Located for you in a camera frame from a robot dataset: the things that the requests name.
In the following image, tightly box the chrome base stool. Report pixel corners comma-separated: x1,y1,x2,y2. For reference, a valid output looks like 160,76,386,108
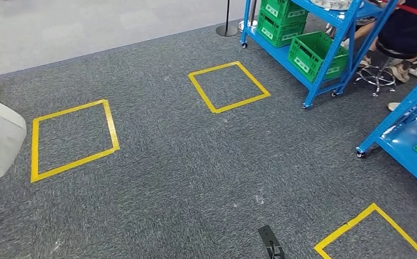
354,43,416,98

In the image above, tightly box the yellow floor tape square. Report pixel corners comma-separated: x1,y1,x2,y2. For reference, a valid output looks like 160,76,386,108
188,60,271,114
30,99,121,183
313,202,417,259

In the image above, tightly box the chrome stanchion with round base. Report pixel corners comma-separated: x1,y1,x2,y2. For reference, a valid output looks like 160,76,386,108
238,0,259,33

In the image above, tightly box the black stanchion with round base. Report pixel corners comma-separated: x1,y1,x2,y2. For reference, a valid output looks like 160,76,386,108
215,0,238,38

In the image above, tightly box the silver wheel hubcap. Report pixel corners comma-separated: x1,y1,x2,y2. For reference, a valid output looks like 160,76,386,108
310,0,364,11

